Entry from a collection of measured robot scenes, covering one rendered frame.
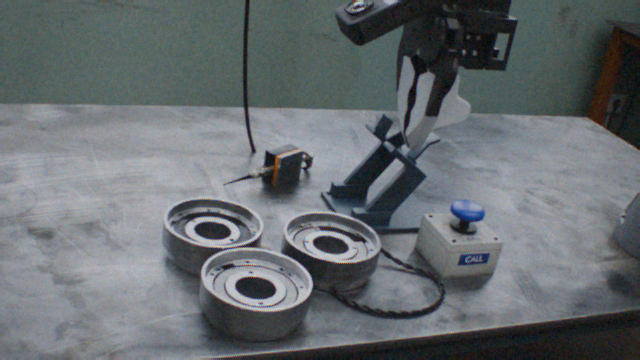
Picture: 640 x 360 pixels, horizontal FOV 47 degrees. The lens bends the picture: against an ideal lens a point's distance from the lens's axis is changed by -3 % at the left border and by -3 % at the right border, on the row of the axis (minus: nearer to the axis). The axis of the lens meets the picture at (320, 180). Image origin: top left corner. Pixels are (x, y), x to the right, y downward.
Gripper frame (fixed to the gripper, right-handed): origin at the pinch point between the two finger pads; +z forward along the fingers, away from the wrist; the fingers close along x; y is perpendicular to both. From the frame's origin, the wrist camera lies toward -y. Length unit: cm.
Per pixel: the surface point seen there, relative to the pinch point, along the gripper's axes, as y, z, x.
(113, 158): -24.3, 16.0, 29.8
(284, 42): 49, 38, 161
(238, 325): -18.9, 14.0, -9.5
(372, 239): -0.6, 12.8, 1.4
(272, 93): 47, 55, 161
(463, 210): 9.3, 8.8, -0.1
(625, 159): 63, 16, 27
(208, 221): -17.4, 13.2, 7.7
